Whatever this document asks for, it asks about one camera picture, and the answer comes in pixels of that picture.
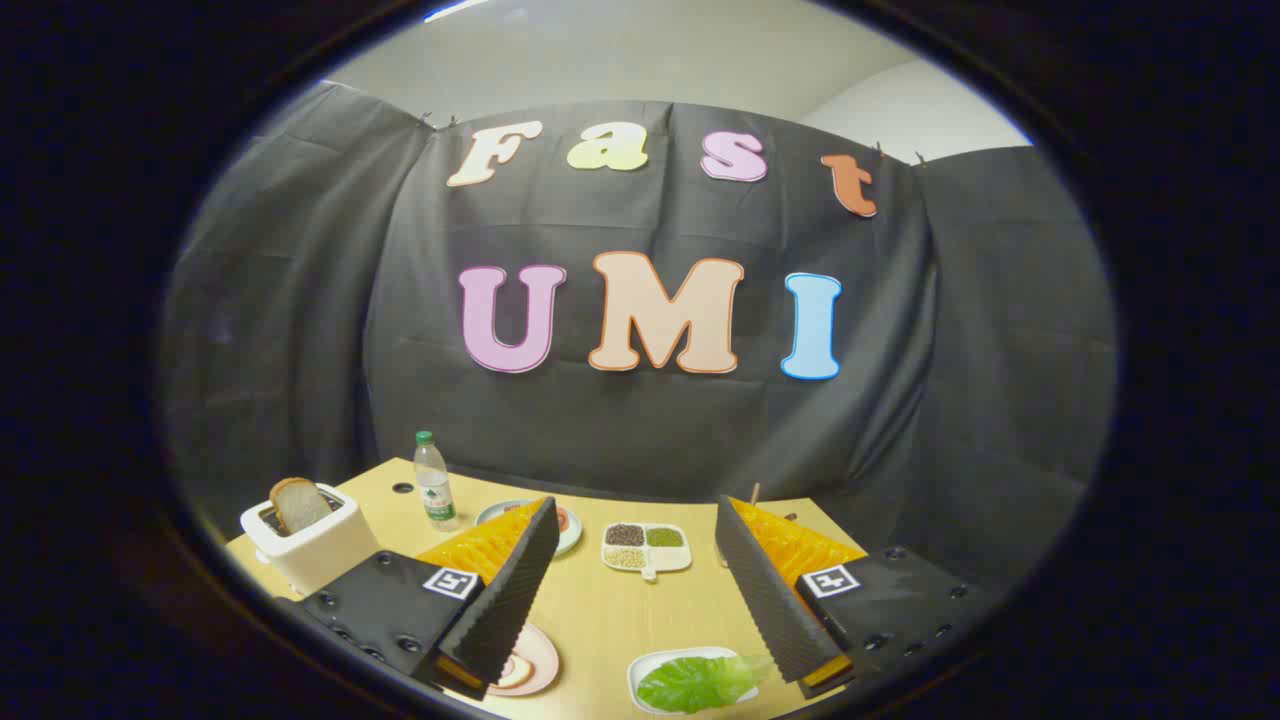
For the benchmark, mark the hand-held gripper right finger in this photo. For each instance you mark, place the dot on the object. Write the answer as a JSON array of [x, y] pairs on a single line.
[[765, 600]]

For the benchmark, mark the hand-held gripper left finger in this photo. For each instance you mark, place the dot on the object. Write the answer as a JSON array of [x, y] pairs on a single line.
[[510, 600]]

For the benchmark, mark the green lettuce leaf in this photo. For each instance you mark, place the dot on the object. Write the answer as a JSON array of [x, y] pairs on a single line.
[[700, 682]]

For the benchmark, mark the brown bread slice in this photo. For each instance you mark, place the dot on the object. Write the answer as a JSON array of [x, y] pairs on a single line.
[[298, 505]]

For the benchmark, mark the pink round plate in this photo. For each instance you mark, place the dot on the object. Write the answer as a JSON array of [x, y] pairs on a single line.
[[537, 660]]

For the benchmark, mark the pale teal round plate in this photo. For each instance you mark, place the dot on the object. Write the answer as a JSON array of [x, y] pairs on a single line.
[[575, 541]]

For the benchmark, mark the white divided dish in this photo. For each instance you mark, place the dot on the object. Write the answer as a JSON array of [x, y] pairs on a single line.
[[674, 561]]

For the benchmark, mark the green beans portion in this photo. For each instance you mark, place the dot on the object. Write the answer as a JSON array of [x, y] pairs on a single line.
[[664, 537]]

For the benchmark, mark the pale beans portion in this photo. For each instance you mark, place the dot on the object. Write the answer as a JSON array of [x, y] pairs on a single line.
[[625, 558]]

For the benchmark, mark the dark brown beans portion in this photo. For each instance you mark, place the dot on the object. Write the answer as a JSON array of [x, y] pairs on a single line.
[[624, 535]]

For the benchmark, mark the clear plastic water bottle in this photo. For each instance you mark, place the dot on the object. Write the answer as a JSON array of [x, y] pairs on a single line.
[[436, 490]]

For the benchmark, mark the white square plate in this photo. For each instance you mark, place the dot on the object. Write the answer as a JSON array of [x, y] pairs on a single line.
[[648, 664]]

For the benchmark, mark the white toaster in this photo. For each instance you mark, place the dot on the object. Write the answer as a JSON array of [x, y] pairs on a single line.
[[320, 555]]

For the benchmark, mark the black backdrop cloth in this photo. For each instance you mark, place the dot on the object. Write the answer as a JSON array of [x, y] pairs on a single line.
[[650, 430]]

